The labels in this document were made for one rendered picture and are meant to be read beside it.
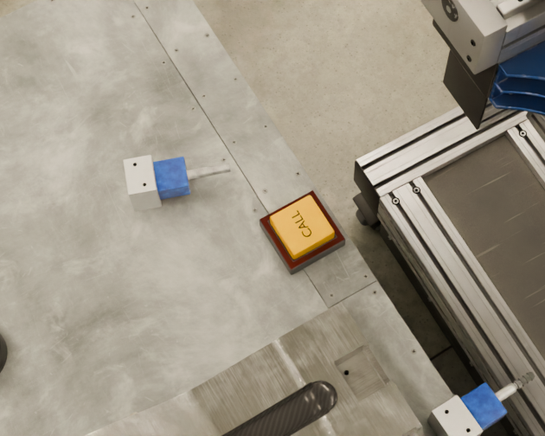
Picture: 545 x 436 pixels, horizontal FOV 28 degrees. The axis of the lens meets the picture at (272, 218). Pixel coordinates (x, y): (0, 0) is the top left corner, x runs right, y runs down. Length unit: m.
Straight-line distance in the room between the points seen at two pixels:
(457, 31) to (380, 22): 1.13
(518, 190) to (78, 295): 0.99
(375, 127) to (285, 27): 0.32
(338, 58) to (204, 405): 1.33
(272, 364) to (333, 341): 0.07
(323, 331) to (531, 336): 0.80
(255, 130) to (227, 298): 0.24
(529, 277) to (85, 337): 0.94
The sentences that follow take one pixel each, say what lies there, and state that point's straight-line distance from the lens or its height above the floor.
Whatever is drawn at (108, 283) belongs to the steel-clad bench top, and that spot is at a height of 0.80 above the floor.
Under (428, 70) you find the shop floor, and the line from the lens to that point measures 2.42.
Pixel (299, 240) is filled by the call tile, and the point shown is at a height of 0.84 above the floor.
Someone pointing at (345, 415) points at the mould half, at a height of 0.89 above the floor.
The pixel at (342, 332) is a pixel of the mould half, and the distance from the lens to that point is 1.24.
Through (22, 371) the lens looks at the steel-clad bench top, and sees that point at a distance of 1.37.
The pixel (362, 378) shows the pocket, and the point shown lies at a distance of 1.26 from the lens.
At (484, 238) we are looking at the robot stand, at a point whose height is 0.21.
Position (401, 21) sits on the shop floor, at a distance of 2.49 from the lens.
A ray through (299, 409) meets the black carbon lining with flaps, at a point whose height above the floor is 0.88.
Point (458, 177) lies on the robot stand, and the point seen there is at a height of 0.21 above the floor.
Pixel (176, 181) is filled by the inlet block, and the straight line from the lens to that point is 1.37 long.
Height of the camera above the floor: 2.08
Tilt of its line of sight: 67 degrees down
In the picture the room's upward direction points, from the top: 5 degrees counter-clockwise
